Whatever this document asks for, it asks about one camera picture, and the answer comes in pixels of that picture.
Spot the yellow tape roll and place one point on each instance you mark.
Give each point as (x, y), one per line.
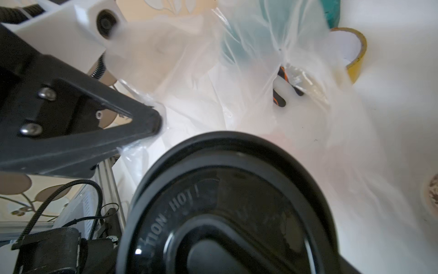
(352, 46)

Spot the clear plastic carrier bag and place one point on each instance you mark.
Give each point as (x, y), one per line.
(273, 69)

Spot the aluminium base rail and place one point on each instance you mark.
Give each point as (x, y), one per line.
(104, 177)

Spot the green plastic tool case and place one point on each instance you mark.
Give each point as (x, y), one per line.
(252, 29)

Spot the red cup black lid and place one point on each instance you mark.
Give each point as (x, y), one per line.
(228, 203)

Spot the orange black pliers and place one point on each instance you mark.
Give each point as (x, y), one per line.
(282, 86)

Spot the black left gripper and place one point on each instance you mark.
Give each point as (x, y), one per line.
(59, 122)

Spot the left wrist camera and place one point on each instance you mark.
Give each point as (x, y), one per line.
(69, 31)

